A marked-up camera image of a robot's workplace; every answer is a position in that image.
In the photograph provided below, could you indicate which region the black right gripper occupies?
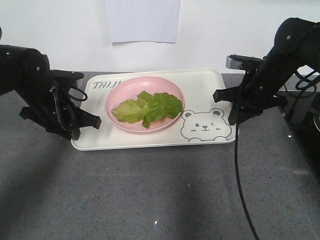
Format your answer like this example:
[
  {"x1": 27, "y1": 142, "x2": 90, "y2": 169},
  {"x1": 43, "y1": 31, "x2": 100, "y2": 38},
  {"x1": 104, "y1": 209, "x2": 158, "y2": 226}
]
[{"x1": 212, "y1": 55, "x2": 288, "y2": 126}]

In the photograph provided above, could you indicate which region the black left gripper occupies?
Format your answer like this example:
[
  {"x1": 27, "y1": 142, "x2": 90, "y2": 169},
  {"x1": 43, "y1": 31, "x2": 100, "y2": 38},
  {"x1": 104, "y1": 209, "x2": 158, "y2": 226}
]
[{"x1": 19, "y1": 70, "x2": 102, "y2": 140}]

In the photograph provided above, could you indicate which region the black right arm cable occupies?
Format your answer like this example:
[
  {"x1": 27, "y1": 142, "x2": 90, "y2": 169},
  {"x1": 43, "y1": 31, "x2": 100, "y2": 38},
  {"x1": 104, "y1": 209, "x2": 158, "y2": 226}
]
[{"x1": 234, "y1": 74, "x2": 261, "y2": 240}]

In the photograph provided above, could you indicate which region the cream bear tray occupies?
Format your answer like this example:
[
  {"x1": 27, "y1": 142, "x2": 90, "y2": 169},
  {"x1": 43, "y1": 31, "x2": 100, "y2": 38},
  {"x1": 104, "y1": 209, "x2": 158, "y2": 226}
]
[{"x1": 71, "y1": 68, "x2": 236, "y2": 151}]

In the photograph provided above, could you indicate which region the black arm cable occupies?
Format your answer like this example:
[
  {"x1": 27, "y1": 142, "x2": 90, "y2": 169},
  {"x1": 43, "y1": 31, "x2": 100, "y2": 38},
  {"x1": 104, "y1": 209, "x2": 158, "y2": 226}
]
[
  {"x1": 234, "y1": 74, "x2": 261, "y2": 240},
  {"x1": 49, "y1": 86, "x2": 89, "y2": 132}
]

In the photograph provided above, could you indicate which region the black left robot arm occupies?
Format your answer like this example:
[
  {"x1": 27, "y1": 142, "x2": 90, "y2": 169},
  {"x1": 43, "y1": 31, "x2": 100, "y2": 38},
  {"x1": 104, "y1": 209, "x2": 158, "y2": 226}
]
[{"x1": 0, "y1": 45, "x2": 102, "y2": 140}]

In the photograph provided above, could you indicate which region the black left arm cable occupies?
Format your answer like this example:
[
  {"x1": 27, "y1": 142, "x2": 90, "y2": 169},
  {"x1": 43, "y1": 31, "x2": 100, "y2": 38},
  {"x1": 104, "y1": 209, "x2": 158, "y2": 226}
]
[{"x1": 49, "y1": 86, "x2": 89, "y2": 132}]

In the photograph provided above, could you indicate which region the black gas stove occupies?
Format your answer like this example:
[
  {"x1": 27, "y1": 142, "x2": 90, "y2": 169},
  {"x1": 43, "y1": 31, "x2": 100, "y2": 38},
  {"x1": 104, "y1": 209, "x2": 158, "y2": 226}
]
[{"x1": 276, "y1": 74, "x2": 320, "y2": 176}]

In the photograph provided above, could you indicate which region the green lettuce leaf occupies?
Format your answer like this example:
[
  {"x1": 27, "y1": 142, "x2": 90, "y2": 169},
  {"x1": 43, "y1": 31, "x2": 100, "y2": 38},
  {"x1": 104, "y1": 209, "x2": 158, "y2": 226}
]
[{"x1": 111, "y1": 91, "x2": 183, "y2": 129}]

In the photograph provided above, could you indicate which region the white paper sheet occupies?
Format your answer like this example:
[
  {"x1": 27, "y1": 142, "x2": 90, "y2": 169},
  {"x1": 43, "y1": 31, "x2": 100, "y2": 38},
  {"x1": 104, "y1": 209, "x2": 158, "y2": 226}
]
[{"x1": 106, "y1": 0, "x2": 180, "y2": 43}]

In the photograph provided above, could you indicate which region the pink round plate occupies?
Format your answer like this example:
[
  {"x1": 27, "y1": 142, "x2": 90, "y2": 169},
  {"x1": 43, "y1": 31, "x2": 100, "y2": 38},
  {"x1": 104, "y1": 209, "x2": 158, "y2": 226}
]
[{"x1": 105, "y1": 76, "x2": 185, "y2": 133}]

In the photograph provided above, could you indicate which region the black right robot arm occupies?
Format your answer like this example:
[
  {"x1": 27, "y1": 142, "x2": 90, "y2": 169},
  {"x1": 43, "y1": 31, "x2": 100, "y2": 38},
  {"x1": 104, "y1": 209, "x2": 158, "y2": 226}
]
[{"x1": 213, "y1": 17, "x2": 320, "y2": 126}]

